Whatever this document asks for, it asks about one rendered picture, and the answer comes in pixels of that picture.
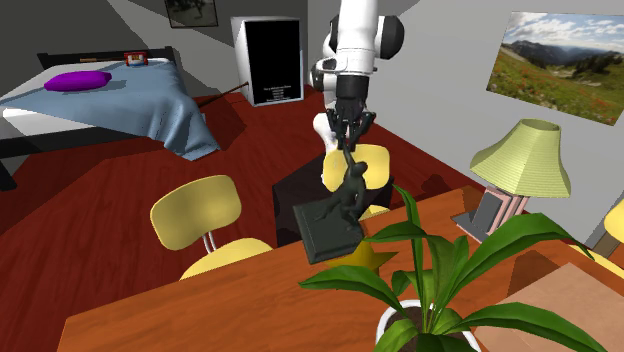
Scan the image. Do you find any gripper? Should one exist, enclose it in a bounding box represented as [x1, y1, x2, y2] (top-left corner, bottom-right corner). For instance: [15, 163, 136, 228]
[325, 74, 378, 153]

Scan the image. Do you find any dark green figure statue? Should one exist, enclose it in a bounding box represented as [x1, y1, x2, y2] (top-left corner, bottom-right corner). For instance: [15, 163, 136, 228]
[292, 145, 370, 265]

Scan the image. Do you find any yellow chair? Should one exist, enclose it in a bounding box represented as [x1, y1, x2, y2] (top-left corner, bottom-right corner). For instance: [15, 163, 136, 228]
[321, 143, 392, 219]
[567, 198, 624, 280]
[149, 174, 274, 282]

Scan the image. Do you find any white cabinet with black front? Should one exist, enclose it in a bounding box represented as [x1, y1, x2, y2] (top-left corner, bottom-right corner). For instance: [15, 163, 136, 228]
[229, 15, 305, 107]

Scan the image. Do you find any brown wooden stick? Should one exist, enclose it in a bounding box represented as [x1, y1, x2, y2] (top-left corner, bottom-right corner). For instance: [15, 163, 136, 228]
[196, 81, 248, 109]

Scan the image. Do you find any yellow star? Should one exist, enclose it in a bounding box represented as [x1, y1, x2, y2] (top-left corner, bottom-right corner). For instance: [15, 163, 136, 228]
[323, 240, 399, 275]

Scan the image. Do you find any lamp with yellow-green shade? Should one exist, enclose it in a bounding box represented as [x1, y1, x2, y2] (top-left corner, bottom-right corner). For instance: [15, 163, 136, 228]
[450, 118, 573, 244]

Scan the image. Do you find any green plant in white pot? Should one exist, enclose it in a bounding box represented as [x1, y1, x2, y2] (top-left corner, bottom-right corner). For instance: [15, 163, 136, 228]
[298, 184, 611, 352]

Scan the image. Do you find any bed with blue blanket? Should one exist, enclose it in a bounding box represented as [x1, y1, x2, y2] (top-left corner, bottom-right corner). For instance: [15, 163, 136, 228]
[0, 45, 222, 192]

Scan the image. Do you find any wooden table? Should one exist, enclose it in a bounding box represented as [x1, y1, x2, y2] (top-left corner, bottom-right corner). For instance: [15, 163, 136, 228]
[55, 185, 624, 352]

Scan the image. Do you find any tan flat board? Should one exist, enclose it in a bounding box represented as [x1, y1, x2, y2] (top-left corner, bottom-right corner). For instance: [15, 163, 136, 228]
[471, 262, 624, 352]

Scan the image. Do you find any dark framed wall picture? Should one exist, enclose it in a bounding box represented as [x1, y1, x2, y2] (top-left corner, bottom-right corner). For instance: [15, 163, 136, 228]
[163, 0, 220, 29]

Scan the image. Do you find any landscape wall picture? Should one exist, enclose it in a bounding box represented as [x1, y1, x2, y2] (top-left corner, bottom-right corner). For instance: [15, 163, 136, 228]
[485, 10, 624, 127]

